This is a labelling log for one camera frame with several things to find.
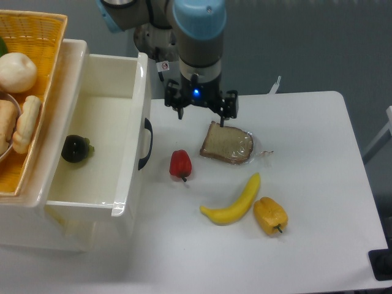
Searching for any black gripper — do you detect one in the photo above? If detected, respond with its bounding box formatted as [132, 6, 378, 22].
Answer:
[164, 74, 239, 127]

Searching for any white frame at right edge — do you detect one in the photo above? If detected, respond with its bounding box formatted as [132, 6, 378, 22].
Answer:
[362, 106, 391, 165]

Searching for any white drawer cabinet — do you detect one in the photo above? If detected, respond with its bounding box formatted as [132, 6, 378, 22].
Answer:
[1, 39, 136, 251]

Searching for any dark purple mangosteen toy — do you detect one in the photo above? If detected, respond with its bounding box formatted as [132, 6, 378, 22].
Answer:
[61, 135, 95, 164]

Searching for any tan bread loaf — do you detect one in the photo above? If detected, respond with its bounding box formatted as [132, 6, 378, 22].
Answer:
[0, 100, 18, 154]

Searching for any yellow banana toy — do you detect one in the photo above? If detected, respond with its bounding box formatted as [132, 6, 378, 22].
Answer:
[199, 173, 261, 225]

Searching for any black object at table edge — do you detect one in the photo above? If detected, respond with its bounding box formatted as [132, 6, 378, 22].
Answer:
[368, 249, 391, 281]

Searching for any red bell pepper toy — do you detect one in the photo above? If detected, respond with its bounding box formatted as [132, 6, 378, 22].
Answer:
[169, 149, 192, 182]

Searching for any green vegetable toy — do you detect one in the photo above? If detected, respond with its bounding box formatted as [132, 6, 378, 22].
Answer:
[0, 37, 9, 57]

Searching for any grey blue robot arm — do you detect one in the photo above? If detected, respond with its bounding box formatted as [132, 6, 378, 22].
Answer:
[96, 1, 238, 126]

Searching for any beige braided bread roll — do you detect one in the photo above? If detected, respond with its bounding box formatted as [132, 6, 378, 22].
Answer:
[12, 96, 41, 154]

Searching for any wrapped bread slice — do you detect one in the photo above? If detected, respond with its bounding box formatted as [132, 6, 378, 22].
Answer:
[199, 120, 274, 167]

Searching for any white open top drawer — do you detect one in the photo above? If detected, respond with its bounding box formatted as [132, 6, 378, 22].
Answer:
[47, 53, 151, 221]

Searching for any yellow woven basket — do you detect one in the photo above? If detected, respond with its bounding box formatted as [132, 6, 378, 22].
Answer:
[1, 10, 68, 198]

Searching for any white round bun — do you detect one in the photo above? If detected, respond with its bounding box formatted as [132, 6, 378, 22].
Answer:
[1, 53, 38, 93]

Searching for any yellow bell pepper toy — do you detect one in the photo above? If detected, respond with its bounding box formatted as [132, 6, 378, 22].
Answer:
[253, 197, 288, 235]

